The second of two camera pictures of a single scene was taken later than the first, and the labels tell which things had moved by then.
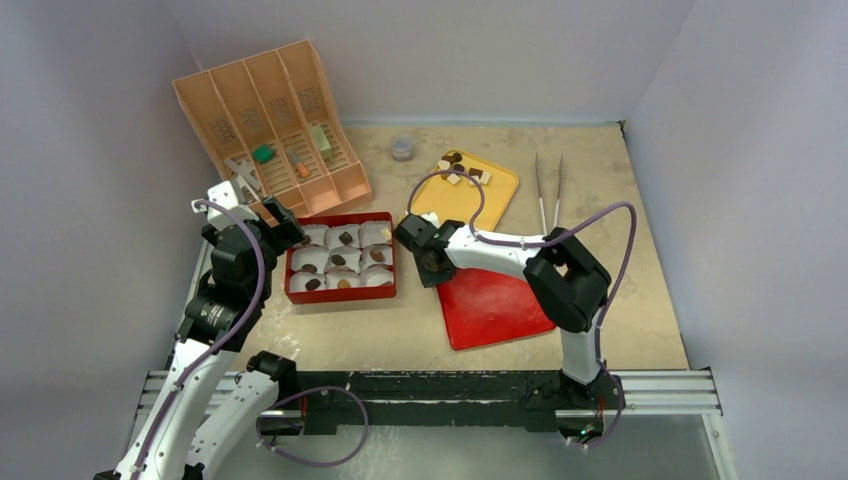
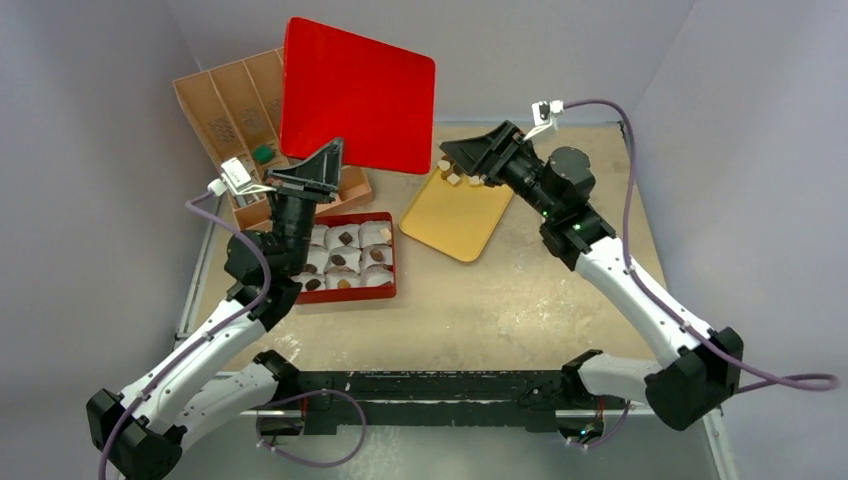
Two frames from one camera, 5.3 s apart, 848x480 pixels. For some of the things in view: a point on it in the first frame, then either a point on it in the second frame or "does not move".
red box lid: (483, 306) -> (378, 98)
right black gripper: (428, 250) -> (502, 154)
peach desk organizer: (271, 119) does not move
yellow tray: (461, 202) does not move
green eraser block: (263, 153) does not move
